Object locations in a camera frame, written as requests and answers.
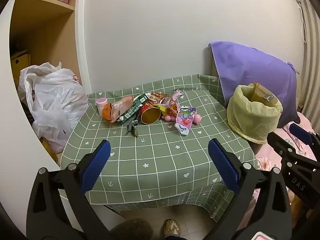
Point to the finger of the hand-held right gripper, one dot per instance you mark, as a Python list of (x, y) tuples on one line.
[(300, 130), (277, 140)]

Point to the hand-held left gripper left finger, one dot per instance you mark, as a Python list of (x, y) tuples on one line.
[(100, 160)]

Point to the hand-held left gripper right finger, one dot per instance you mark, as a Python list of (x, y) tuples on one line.
[(222, 165)]

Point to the waste bin with yellow liner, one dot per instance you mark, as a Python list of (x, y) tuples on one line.
[(250, 120)]

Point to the dark scrap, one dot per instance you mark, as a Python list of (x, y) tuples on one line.
[(132, 127)]

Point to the salmon pink wrapper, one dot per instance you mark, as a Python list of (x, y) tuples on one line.
[(121, 107)]

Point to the pink white printed packet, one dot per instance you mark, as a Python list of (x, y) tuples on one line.
[(183, 121)]

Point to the green snack wrapper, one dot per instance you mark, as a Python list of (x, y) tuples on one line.
[(136, 105)]

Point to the red round paper tub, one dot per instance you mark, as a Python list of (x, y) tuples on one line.
[(150, 115)]

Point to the red shiny wrapper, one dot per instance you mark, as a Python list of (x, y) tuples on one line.
[(172, 110)]

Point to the clear pink wrapper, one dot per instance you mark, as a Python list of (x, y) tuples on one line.
[(177, 95)]

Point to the red snack packet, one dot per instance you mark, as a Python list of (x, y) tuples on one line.
[(157, 97)]

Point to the pink floral bedsheet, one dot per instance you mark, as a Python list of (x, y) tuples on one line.
[(265, 162)]

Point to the green checked tablecloth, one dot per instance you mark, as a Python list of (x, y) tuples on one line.
[(150, 155)]

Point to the yellow plastic item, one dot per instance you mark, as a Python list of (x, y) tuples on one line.
[(48, 150)]

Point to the pink caterpillar toy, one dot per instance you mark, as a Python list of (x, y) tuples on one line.
[(197, 118)]

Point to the small pink bottle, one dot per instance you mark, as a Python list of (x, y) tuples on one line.
[(102, 103)]

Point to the striped beige curtain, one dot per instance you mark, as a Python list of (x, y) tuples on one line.
[(311, 67)]

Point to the white plastic bag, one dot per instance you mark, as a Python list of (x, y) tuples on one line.
[(57, 97)]

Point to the purple pillow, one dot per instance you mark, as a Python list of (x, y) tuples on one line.
[(250, 67)]

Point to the knitted slipper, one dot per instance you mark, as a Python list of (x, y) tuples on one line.
[(171, 227)]

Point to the beige bed headboard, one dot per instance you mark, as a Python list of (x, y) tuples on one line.
[(209, 62)]

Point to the yellow storage box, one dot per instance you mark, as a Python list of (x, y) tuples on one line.
[(21, 62)]

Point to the wooden shelf unit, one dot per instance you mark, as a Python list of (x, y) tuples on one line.
[(42, 30)]

